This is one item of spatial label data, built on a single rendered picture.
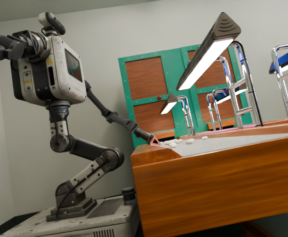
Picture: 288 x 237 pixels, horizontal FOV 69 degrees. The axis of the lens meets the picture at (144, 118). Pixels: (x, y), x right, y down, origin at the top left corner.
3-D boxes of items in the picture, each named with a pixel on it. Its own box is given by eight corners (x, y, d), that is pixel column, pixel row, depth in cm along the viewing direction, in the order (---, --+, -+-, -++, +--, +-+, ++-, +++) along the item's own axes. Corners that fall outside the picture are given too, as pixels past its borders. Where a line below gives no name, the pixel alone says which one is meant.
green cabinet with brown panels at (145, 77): (132, 139, 228) (117, 58, 239) (133, 140, 283) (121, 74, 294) (251, 116, 234) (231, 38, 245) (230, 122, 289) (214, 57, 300)
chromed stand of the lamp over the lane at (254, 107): (223, 159, 75) (197, 43, 80) (206, 155, 95) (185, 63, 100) (274, 149, 76) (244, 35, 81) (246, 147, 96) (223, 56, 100)
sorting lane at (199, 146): (184, 165, 48) (182, 155, 48) (148, 147, 228) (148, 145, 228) (307, 140, 49) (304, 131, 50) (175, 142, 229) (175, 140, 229)
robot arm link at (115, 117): (104, 119, 185) (112, 110, 187) (108, 122, 188) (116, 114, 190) (126, 130, 149) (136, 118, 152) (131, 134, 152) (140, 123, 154)
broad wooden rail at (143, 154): (144, 238, 46) (129, 155, 48) (140, 162, 226) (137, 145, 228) (196, 227, 47) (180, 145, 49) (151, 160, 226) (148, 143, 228)
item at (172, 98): (168, 103, 155) (166, 93, 155) (159, 114, 216) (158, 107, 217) (178, 101, 155) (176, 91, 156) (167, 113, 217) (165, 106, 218)
